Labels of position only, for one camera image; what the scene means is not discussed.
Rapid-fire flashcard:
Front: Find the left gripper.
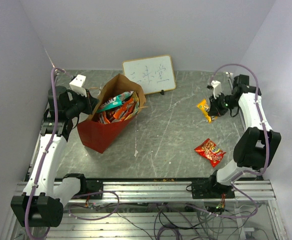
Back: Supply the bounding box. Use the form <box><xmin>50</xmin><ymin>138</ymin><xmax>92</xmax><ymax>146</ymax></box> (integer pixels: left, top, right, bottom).
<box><xmin>65</xmin><ymin>87</ymin><xmax>99</xmax><ymax>118</ymax></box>

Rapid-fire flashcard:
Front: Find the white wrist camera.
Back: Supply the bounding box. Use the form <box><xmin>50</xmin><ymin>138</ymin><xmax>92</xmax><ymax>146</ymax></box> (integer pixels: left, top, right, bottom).
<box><xmin>207</xmin><ymin>80</ymin><xmax>222</xmax><ymax>100</ymax></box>
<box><xmin>69</xmin><ymin>74</ymin><xmax>87</xmax><ymax>97</ymax></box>

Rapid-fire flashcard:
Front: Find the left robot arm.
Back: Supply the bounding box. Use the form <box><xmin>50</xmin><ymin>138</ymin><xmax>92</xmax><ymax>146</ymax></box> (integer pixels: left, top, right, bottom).
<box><xmin>11</xmin><ymin>86</ymin><xmax>99</xmax><ymax>227</ymax></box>

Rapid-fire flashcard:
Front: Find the aluminium rail frame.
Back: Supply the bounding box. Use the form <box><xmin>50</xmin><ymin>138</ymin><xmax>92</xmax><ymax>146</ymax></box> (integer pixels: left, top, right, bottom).
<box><xmin>0</xmin><ymin>70</ymin><xmax>286</xmax><ymax>240</ymax></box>

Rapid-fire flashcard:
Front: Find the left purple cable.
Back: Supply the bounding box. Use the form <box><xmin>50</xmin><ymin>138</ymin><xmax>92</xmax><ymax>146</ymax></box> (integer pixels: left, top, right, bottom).
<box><xmin>25</xmin><ymin>67</ymin><xmax>120</xmax><ymax>240</ymax></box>

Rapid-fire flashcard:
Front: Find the red snack mix bag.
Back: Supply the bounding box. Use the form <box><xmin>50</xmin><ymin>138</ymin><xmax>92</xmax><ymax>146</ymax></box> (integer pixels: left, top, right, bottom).
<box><xmin>194</xmin><ymin>138</ymin><xmax>226</xmax><ymax>168</ymax></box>

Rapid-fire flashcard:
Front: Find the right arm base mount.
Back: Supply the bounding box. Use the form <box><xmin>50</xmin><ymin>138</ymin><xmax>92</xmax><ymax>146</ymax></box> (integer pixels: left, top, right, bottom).
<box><xmin>186</xmin><ymin>178</ymin><xmax>235</xmax><ymax>199</ymax></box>

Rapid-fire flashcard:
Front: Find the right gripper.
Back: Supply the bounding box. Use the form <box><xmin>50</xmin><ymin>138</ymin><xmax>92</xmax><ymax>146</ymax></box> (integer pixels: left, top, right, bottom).
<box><xmin>207</xmin><ymin>91</ymin><xmax>239</xmax><ymax>117</ymax></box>

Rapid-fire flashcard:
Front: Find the small whiteboard yellow frame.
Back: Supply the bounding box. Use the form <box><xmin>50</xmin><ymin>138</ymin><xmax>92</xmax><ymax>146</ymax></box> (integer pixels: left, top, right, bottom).
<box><xmin>122</xmin><ymin>54</ymin><xmax>176</xmax><ymax>95</ymax></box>

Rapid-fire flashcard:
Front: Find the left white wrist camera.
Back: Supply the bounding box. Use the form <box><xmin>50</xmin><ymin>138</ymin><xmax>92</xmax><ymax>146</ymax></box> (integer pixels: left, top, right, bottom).
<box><xmin>69</xmin><ymin>74</ymin><xmax>87</xmax><ymax>97</ymax></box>

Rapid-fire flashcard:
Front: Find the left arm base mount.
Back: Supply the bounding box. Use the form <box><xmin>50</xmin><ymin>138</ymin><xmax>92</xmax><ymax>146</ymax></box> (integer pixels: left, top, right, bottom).
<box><xmin>53</xmin><ymin>177</ymin><xmax>103</xmax><ymax>203</ymax></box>

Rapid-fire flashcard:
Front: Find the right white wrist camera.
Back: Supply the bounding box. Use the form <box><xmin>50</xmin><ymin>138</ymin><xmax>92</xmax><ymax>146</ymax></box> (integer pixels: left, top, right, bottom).
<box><xmin>207</xmin><ymin>80</ymin><xmax>222</xmax><ymax>100</ymax></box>

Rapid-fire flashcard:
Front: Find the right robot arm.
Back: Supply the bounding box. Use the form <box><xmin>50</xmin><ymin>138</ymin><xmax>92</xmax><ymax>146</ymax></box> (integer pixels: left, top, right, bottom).
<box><xmin>206</xmin><ymin>74</ymin><xmax>281</xmax><ymax>198</ymax></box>

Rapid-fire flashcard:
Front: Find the yellow M&M's bag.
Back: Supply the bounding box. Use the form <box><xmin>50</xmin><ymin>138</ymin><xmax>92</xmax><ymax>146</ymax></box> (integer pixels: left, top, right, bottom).
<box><xmin>197</xmin><ymin>98</ymin><xmax>218</xmax><ymax>123</ymax></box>

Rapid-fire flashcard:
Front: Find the teal Fox's candy bag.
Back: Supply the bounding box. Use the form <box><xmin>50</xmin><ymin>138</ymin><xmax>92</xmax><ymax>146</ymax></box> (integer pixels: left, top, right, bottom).
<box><xmin>97</xmin><ymin>91</ymin><xmax>133</xmax><ymax>113</ymax></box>

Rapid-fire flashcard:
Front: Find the red brown paper bag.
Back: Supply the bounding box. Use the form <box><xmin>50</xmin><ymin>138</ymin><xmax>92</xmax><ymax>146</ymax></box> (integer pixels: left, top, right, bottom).
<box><xmin>78</xmin><ymin>74</ymin><xmax>146</xmax><ymax>154</ymax></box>

